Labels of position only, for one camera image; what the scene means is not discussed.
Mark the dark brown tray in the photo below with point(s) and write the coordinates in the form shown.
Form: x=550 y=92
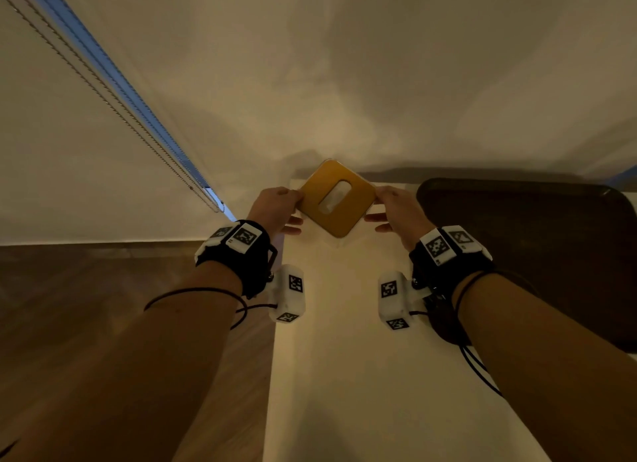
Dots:
x=537 y=247

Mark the person's right hand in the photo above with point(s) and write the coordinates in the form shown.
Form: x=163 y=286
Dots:
x=405 y=215

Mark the person's left thumb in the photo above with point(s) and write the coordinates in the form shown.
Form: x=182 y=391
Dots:
x=291 y=196

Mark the person's right forearm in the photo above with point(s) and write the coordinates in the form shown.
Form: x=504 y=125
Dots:
x=547 y=367

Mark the person's left forearm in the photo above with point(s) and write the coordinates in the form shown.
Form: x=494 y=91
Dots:
x=139 y=367

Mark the person's right thumb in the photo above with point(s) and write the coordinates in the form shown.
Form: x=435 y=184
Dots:
x=385 y=194

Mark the white roller blind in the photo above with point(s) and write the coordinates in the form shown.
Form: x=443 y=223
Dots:
x=64 y=158

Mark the yellow square slotted cover plate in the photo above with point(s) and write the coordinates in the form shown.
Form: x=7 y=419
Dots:
x=348 y=212

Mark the person's left hand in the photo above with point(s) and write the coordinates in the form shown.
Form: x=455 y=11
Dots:
x=268 y=207

